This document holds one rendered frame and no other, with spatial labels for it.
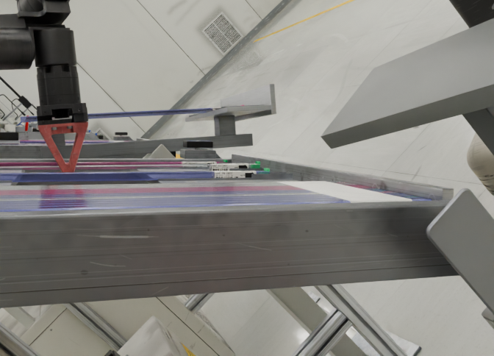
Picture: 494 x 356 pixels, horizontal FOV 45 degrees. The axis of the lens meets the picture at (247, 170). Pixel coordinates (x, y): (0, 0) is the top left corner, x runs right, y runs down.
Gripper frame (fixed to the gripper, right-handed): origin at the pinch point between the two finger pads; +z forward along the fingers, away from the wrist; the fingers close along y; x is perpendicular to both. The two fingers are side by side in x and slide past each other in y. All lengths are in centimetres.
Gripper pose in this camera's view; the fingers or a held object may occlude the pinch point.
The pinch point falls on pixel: (67, 168)
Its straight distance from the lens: 91.2
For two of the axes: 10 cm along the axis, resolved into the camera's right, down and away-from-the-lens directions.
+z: 0.8, 9.9, 1.1
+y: 3.1, 0.8, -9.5
